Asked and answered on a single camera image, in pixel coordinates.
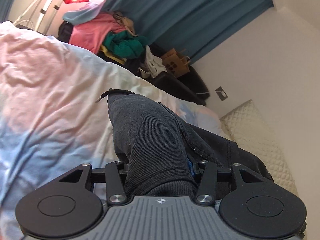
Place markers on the brown paper bag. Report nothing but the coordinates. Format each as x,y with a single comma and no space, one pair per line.
175,65

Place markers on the teal curtain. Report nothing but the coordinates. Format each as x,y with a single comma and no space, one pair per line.
187,12
8,0

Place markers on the yellow cloth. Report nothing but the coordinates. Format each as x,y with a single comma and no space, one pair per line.
113,56

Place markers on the pastel bed duvet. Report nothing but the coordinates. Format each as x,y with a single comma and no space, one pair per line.
50,92

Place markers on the black armchair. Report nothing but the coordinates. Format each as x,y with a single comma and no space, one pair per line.
185,87

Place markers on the white garment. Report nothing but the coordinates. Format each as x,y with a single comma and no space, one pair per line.
153,66

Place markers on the black pants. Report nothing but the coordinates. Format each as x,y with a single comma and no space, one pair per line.
150,135

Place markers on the cream quilted pillow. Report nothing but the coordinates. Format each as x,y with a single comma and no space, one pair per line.
262,135

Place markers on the green garment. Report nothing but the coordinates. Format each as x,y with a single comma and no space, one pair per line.
125,45

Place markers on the wall socket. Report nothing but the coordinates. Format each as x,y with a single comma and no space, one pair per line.
221,92

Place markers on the pink garment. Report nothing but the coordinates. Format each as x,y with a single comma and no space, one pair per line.
92,33

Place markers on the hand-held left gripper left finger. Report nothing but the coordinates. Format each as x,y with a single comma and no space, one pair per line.
113,180

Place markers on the beige garment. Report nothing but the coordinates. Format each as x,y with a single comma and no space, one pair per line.
125,22

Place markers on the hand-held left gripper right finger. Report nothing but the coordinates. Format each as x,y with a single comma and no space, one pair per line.
190,168

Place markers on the white tripod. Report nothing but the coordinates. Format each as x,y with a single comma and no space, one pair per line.
50,7

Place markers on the pastel blue pink blanket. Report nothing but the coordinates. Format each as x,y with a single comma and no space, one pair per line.
82,13

